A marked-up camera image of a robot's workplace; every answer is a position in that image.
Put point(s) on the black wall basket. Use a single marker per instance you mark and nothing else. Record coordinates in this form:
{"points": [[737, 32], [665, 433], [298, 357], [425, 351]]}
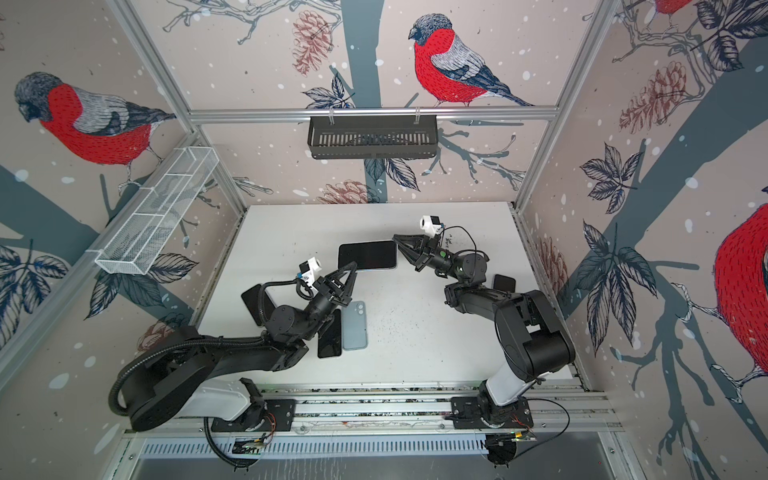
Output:
{"points": [[373, 137]]}

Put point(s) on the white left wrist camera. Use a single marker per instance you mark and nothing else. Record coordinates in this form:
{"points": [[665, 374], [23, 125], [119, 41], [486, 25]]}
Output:
{"points": [[309, 271]]}

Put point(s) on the pale green phone case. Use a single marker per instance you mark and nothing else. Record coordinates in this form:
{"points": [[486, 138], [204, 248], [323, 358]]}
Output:
{"points": [[354, 326]]}

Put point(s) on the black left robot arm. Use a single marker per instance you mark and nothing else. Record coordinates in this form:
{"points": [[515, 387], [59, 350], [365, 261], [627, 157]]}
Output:
{"points": [[155, 387]]}

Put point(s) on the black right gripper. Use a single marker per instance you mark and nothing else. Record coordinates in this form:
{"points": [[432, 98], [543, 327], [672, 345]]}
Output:
{"points": [[430, 257]]}

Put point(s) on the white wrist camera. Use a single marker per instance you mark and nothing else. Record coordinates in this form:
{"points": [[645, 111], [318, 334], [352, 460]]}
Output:
{"points": [[431, 225], [309, 271]]}

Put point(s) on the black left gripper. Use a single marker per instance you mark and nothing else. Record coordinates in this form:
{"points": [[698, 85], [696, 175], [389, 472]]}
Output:
{"points": [[330, 294]]}

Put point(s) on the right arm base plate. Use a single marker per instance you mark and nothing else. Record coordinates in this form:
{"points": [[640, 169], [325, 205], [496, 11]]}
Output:
{"points": [[480, 412]]}

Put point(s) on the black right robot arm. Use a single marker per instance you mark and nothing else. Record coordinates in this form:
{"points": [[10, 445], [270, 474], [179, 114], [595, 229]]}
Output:
{"points": [[533, 339]]}

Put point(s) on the phone with black screen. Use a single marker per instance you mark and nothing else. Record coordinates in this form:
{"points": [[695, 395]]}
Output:
{"points": [[330, 338]]}

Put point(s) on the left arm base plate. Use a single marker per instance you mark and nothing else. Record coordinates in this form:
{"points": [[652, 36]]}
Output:
{"points": [[271, 415]]}

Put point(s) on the white wire mesh basket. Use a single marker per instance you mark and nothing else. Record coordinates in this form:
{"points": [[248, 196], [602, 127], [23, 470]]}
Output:
{"points": [[141, 238]]}

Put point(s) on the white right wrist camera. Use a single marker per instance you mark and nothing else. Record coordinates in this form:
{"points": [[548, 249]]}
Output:
{"points": [[431, 225]]}

